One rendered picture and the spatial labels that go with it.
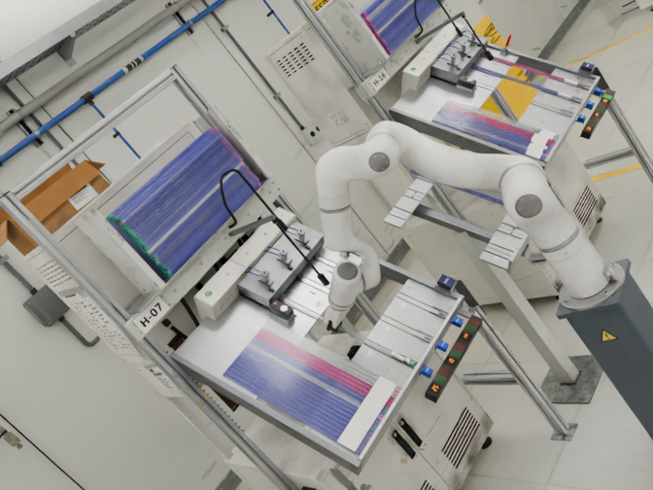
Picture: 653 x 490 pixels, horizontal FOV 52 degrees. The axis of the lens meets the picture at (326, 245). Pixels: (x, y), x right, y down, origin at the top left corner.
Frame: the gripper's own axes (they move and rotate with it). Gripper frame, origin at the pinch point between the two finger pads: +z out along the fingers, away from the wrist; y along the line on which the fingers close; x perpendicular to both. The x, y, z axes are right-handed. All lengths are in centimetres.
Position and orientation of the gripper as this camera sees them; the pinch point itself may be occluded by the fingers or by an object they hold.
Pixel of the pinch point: (335, 324)
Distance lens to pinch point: 221.7
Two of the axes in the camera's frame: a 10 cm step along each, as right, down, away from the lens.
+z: -1.0, 5.9, 8.0
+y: -5.4, 6.5, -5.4
